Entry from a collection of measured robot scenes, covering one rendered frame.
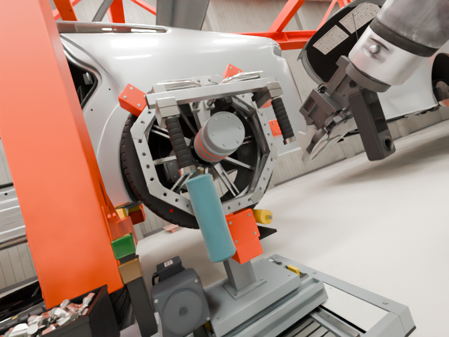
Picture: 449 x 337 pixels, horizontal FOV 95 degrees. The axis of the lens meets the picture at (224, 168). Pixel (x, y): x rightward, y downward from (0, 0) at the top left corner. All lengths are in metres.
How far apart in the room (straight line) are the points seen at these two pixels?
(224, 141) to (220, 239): 0.29
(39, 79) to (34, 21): 0.17
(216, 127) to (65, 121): 0.41
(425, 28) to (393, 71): 0.05
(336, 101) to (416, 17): 0.14
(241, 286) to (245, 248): 0.25
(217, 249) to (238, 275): 0.37
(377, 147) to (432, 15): 0.17
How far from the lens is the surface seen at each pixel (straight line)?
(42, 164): 0.69
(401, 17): 0.36
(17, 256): 5.84
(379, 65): 0.37
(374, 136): 0.40
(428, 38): 0.37
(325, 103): 0.42
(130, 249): 0.49
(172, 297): 0.85
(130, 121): 0.87
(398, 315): 1.05
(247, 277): 1.02
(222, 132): 0.65
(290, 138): 0.67
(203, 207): 0.62
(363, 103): 0.40
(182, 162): 0.52
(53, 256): 0.68
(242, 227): 0.79
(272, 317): 0.97
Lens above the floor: 0.71
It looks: 3 degrees up
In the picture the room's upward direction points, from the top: 18 degrees counter-clockwise
